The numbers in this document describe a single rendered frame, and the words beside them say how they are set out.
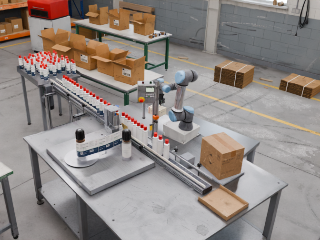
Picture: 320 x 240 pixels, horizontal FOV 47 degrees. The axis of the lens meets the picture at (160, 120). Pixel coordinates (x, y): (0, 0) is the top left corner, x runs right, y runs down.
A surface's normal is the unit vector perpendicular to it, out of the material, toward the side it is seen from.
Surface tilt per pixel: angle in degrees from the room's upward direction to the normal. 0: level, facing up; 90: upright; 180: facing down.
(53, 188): 0
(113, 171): 0
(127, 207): 0
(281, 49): 90
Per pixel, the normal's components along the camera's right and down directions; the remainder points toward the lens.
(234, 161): 0.47, 0.43
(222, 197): 0.04, -0.88
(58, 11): 0.88, 0.25
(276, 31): -0.64, 0.34
